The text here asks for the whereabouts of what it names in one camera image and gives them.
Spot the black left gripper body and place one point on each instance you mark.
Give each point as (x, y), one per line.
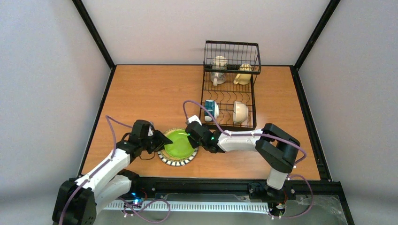
(158, 140)

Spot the white bowl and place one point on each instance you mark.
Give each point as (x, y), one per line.
(240, 112)
(212, 109)

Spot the tall patterned ceramic cup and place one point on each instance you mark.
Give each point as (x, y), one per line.
(219, 64)

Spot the black wire dish rack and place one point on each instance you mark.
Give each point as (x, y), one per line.
(237, 53)

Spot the yellow ceramic mug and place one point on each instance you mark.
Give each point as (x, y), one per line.
(243, 79)

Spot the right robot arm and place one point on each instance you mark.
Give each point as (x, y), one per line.
(277, 147)

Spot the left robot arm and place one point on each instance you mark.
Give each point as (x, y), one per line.
(80, 200)

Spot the green plate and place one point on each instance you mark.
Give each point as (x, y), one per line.
(180, 147)

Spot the striped plate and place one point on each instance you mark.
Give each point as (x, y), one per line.
(171, 161)

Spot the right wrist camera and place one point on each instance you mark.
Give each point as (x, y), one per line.
(193, 118)

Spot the black enclosure frame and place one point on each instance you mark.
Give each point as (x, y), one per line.
(258, 189)

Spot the white cable duct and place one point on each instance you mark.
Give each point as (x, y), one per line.
(240, 207)

